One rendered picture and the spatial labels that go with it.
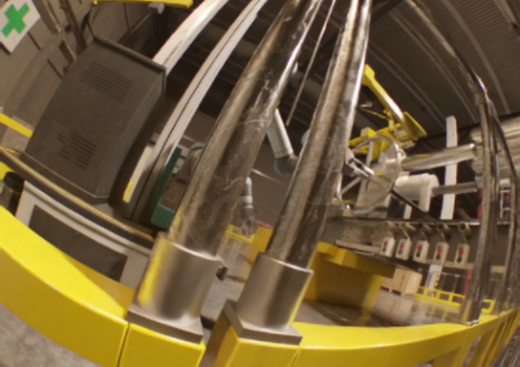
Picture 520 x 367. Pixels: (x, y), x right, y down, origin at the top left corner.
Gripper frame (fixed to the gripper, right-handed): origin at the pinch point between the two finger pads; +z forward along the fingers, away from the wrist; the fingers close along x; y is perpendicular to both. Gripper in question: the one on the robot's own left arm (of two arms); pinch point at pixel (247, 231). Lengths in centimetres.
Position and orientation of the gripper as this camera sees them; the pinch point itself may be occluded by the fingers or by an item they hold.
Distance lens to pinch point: 131.2
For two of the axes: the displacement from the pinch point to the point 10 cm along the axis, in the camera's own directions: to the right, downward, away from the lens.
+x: -3.4, 2.6, 9.0
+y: 9.4, 0.3, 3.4
